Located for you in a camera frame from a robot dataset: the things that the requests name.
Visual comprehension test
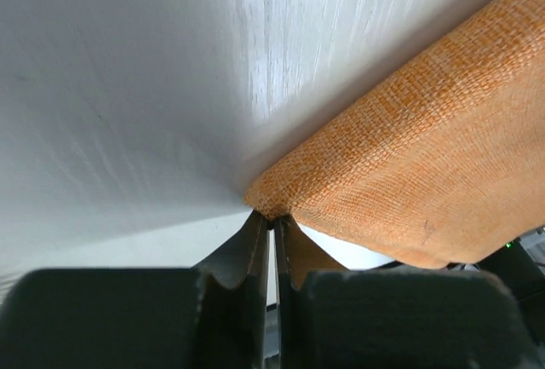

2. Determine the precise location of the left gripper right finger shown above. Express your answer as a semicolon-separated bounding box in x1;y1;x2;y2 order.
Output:
273;217;544;368

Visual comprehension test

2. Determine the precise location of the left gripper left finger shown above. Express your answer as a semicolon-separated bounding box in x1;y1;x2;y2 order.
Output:
1;212;268;368

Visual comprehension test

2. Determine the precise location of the orange cloth napkin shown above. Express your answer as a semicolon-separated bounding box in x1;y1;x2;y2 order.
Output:
245;0;544;268

